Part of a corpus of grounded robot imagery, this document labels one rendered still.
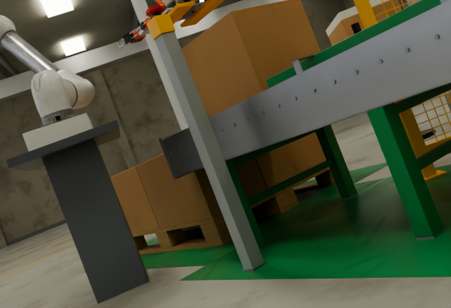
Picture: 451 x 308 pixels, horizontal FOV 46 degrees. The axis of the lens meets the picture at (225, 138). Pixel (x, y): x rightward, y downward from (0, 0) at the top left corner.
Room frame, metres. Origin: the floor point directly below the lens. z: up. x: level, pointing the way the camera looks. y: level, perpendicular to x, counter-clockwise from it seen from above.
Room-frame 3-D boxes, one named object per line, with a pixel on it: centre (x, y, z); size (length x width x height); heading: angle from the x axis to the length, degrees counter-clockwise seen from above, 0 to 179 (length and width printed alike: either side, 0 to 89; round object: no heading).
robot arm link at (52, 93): (2.57, 0.71, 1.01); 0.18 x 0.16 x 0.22; 159
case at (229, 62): (2.43, -0.19, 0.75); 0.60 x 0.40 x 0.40; 35
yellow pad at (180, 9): (2.60, 0.03, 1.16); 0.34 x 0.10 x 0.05; 33
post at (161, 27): (1.96, 0.07, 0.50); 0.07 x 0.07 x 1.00; 36
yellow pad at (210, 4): (2.70, -0.13, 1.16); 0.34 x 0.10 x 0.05; 33
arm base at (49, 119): (2.54, 0.72, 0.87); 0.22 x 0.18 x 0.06; 15
